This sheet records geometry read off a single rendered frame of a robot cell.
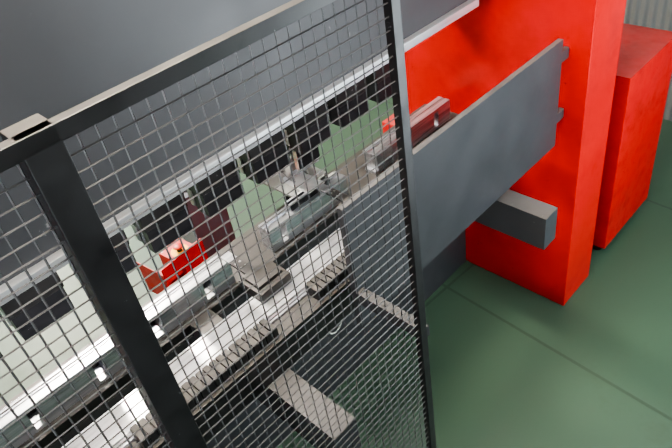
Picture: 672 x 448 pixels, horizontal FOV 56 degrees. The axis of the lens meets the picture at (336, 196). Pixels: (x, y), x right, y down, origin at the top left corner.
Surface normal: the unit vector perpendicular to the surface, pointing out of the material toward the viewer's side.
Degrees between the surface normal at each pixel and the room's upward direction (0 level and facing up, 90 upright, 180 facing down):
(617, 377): 0
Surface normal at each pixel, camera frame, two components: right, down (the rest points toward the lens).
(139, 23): 0.72, 0.33
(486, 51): -0.68, 0.51
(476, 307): -0.14, -0.79
